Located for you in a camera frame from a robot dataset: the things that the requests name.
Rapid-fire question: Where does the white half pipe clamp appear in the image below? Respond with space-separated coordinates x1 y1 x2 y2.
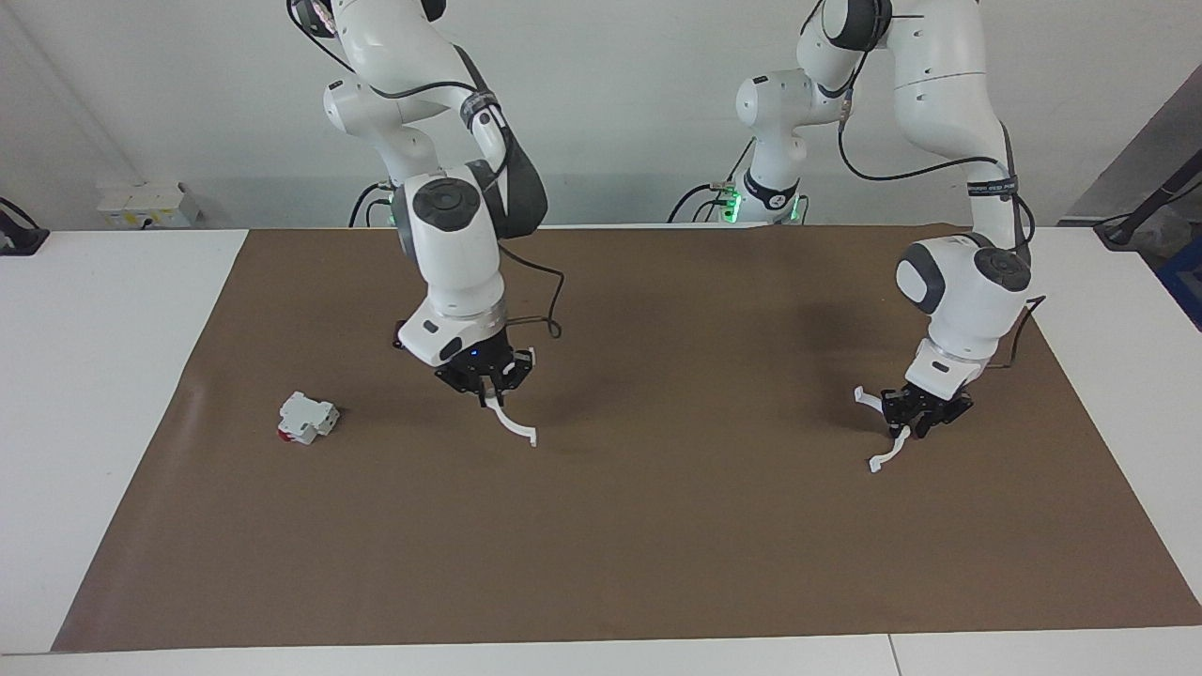
854 386 914 473
482 347 539 448

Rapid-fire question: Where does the white circuit breaker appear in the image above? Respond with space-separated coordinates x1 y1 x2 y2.
278 392 340 446

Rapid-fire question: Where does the brown table mat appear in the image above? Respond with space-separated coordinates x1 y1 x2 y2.
52 223 1202 653

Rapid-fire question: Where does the blue crate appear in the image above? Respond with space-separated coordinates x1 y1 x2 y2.
1157 235 1202 331

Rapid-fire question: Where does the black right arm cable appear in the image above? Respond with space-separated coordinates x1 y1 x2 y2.
286 0 566 341

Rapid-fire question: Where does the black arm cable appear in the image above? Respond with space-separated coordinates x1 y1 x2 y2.
286 0 566 341
822 0 1045 369

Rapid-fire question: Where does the black base cable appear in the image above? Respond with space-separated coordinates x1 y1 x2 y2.
348 181 395 229
668 139 757 224

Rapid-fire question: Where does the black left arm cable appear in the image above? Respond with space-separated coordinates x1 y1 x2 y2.
822 0 1045 369

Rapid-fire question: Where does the white wall socket box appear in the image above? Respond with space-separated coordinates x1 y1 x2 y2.
97 182 203 229

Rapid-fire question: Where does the black clamp mount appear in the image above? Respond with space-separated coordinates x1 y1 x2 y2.
0 197 50 256

